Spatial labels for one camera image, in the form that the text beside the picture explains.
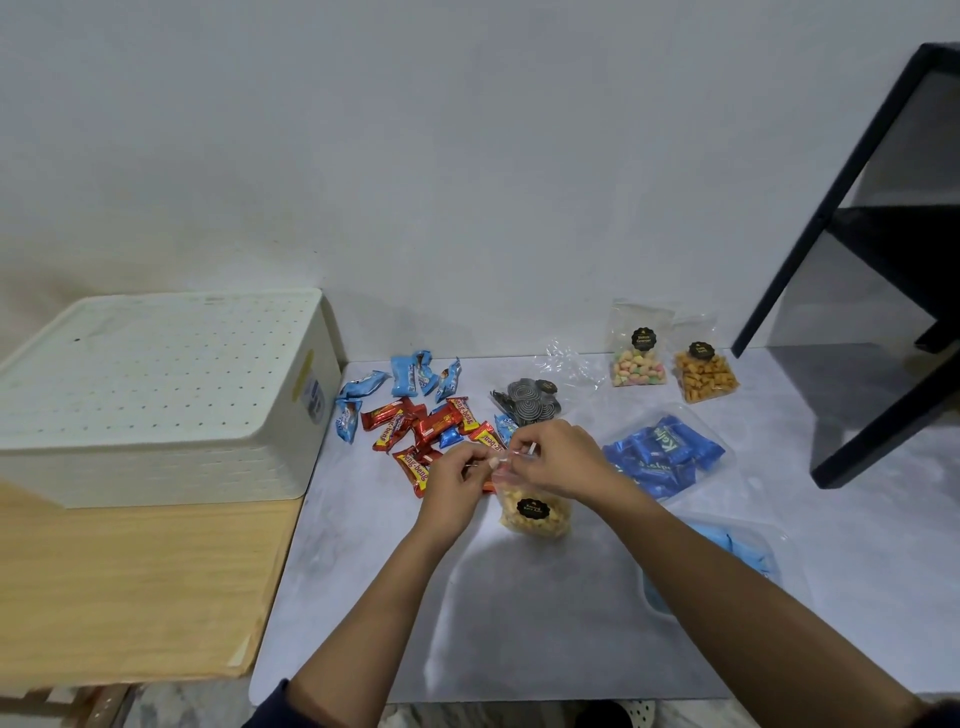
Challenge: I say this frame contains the grey marble-look board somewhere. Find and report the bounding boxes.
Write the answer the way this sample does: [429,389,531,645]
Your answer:
[248,344,960,708]

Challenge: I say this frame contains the bag of black-white cookies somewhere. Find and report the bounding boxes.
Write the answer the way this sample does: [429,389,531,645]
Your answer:
[491,337,609,429]

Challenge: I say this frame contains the group of light blue packets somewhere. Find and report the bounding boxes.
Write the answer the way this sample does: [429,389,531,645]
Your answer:
[333,349,520,451]

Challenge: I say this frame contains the bag of beige nuts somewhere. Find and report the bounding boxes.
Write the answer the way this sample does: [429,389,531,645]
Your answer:
[491,446,575,540]

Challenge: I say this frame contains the black side table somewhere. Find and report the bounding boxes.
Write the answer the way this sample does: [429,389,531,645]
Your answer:
[731,42,960,490]

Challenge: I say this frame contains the person's right hand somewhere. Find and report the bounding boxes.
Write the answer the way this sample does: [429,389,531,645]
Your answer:
[508,418,628,513]

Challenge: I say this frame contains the person's left hand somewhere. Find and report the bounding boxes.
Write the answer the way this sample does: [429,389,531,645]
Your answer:
[413,442,502,553]

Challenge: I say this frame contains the white perforated box lid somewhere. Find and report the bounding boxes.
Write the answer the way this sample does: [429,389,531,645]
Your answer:
[0,288,325,451]

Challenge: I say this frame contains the bag of orange crackers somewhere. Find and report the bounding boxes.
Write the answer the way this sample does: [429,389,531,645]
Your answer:
[667,314,742,405]

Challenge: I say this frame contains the bag of pastel candies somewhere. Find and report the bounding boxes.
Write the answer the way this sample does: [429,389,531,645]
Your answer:
[605,299,676,389]

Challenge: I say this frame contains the wooden folding table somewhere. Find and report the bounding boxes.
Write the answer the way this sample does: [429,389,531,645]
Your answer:
[0,479,960,728]

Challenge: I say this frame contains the person's navy shirt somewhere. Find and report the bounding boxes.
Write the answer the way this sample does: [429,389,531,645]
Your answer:
[241,678,960,728]

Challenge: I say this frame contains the pile of red candy bars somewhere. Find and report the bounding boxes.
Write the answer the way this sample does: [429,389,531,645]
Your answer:
[359,395,508,500]

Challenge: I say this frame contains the white storage box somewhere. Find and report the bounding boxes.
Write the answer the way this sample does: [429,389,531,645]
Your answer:
[0,299,345,510]

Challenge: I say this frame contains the clear plastic tub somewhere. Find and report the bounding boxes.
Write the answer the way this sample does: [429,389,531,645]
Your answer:
[637,513,815,624]
[596,404,740,505]

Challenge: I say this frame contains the person's black trousers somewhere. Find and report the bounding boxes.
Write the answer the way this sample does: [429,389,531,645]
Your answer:
[573,701,635,728]

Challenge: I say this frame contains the person's right forearm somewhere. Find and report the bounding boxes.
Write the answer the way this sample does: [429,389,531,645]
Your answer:
[596,479,931,728]

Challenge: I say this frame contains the person's left forearm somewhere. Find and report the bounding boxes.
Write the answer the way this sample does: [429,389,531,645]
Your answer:
[284,528,451,728]

